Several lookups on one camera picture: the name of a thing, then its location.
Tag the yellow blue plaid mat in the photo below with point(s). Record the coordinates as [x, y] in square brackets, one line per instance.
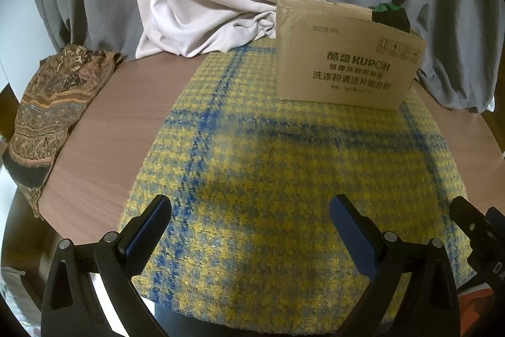
[284, 171]

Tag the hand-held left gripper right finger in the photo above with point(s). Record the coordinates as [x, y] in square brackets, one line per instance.
[351, 238]

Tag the cardboard box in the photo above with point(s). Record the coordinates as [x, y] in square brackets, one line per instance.
[347, 64]

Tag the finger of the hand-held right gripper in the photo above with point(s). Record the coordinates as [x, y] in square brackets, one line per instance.
[496, 217]
[467, 216]

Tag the black green toy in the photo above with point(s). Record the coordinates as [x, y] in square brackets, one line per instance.
[390, 19]

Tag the orange object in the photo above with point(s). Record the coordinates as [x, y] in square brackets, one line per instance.
[475, 294]

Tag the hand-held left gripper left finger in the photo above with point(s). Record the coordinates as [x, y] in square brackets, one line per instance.
[150, 226]

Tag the brown patterned cloth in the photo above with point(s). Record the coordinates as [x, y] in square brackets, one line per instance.
[51, 104]

